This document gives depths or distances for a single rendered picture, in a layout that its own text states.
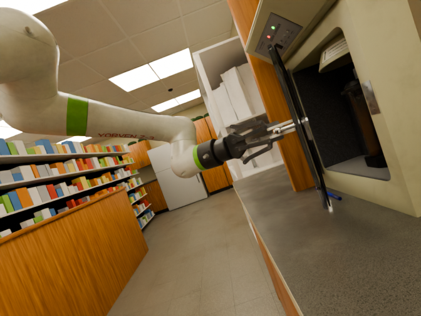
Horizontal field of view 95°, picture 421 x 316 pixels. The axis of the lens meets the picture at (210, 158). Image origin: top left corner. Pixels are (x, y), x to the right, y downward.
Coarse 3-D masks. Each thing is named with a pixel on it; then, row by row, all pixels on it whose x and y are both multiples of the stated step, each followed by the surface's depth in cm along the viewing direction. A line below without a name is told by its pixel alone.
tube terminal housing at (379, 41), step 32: (352, 0) 37; (384, 0) 37; (320, 32) 47; (352, 32) 38; (384, 32) 38; (416, 32) 37; (288, 64) 66; (384, 64) 38; (416, 64) 38; (384, 96) 38; (416, 96) 38; (384, 128) 39; (416, 128) 38; (320, 160) 68; (416, 160) 39; (352, 192) 57; (384, 192) 45; (416, 192) 39
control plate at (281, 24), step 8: (272, 16) 48; (280, 16) 47; (272, 24) 51; (280, 24) 49; (288, 24) 48; (296, 24) 47; (264, 32) 55; (272, 32) 53; (280, 32) 52; (288, 32) 51; (296, 32) 49; (264, 40) 58; (272, 40) 57; (288, 40) 54; (256, 48) 64; (264, 48) 62; (280, 56) 62
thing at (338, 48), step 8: (336, 40) 48; (344, 40) 46; (328, 48) 50; (336, 48) 48; (344, 48) 46; (328, 56) 50; (336, 56) 48; (344, 56) 58; (320, 64) 54; (328, 64) 50; (336, 64) 59; (344, 64) 59; (320, 72) 57
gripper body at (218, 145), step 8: (232, 136) 59; (240, 136) 58; (216, 144) 60; (224, 144) 59; (232, 144) 60; (240, 144) 59; (216, 152) 60; (224, 152) 59; (232, 152) 60; (240, 152) 59; (224, 160) 61
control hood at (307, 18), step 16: (272, 0) 44; (288, 0) 42; (304, 0) 40; (320, 0) 39; (256, 16) 51; (288, 16) 46; (304, 16) 44; (320, 16) 44; (256, 32) 56; (304, 32) 49; (288, 48) 57; (272, 64) 69
